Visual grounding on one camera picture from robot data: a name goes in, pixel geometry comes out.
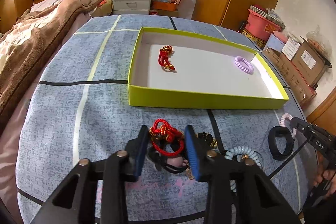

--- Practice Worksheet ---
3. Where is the pink plastic bucket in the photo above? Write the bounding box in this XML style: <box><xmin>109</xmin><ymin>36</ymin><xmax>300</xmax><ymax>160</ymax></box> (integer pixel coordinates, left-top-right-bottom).
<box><xmin>245</xmin><ymin>9</ymin><xmax>281</xmax><ymax>41</ymax></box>

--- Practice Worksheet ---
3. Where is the pink spiral hair tie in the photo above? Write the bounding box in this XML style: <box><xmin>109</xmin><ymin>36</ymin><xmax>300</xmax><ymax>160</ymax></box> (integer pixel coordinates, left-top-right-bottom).
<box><xmin>280</xmin><ymin>113</ymin><xmax>297</xmax><ymax>138</ymax></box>

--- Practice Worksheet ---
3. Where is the black gold chain hair tie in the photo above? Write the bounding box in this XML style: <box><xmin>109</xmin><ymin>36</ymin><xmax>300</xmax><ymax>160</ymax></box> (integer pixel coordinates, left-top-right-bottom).
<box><xmin>196</xmin><ymin>131</ymin><xmax>218</xmax><ymax>150</ymax></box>

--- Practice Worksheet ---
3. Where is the pink floral bed sheet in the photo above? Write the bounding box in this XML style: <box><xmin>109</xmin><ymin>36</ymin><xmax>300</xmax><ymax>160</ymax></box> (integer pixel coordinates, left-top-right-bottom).
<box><xmin>1</xmin><ymin>0</ymin><xmax>95</xmax><ymax>223</ymax></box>

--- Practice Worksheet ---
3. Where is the yellow-green shallow box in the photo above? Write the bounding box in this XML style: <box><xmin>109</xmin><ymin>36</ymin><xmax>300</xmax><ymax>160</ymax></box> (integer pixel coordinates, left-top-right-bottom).
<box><xmin>127</xmin><ymin>27</ymin><xmax>289</xmax><ymax>109</ymax></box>

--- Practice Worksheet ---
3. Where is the brown fleece blanket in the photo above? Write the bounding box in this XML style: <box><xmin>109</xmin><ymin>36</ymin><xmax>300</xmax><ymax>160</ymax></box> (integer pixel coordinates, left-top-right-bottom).
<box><xmin>1</xmin><ymin>0</ymin><xmax>100</xmax><ymax>130</ymax></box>

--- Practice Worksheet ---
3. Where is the small cardboard box with label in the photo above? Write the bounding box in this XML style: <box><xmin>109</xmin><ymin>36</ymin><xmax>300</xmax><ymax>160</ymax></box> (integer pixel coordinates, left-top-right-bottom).
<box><xmin>291</xmin><ymin>42</ymin><xmax>332</xmax><ymax>87</ymax></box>

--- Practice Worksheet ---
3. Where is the red beaded cord bracelet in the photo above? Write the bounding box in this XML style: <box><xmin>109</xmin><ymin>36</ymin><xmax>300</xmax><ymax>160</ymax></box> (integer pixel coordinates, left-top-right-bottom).
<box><xmin>157</xmin><ymin>45</ymin><xmax>177</xmax><ymax>72</ymax></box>

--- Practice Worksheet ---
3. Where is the black fitness band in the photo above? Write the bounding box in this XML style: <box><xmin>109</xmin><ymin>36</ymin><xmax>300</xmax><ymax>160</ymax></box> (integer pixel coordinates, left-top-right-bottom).
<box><xmin>268</xmin><ymin>126</ymin><xmax>294</xmax><ymax>161</ymax></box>

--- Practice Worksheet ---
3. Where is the large cardboard box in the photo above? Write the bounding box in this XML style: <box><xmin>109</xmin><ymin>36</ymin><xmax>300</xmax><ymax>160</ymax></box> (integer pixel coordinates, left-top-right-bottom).
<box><xmin>263</xmin><ymin>47</ymin><xmax>317</xmax><ymax>106</ymax></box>

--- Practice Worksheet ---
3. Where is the orange box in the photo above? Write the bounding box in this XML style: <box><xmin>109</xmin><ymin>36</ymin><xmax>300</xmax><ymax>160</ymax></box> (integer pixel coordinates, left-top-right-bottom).
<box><xmin>151</xmin><ymin>1</ymin><xmax>178</xmax><ymax>11</ymax></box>

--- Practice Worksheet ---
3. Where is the black flower hair tie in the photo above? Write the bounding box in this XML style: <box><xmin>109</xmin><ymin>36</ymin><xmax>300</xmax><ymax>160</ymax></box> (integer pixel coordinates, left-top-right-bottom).
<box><xmin>146</xmin><ymin>140</ymin><xmax>194</xmax><ymax>180</ymax></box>

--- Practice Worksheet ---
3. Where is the purple spiral hair tie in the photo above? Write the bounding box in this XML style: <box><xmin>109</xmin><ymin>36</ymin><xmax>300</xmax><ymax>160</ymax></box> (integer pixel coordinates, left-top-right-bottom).
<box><xmin>234</xmin><ymin>56</ymin><xmax>255</xmax><ymax>75</ymax></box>

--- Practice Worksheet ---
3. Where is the right hand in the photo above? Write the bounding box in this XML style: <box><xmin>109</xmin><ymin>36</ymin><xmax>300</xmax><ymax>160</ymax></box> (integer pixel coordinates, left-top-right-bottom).
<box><xmin>313</xmin><ymin>153</ymin><xmax>336</xmax><ymax>197</ymax></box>

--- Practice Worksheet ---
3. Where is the yellow patterned tin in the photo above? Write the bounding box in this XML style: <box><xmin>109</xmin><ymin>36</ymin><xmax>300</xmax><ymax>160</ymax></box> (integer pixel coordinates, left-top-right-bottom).
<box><xmin>242</xmin><ymin>28</ymin><xmax>266</xmax><ymax>50</ymax></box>

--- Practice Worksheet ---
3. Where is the red knotted rope bracelet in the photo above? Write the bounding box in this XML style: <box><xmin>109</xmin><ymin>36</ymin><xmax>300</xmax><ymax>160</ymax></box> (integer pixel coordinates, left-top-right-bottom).
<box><xmin>148</xmin><ymin>118</ymin><xmax>186</xmax><ymax>158</ymax></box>

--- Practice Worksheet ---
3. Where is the light blue spiral hair tie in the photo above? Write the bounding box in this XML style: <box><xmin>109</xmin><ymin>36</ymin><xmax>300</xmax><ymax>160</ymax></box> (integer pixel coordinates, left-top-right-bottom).
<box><xmin>224</xmin><ymin>145</ymin><xmax>263</xmax><ymax>193</ymax></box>

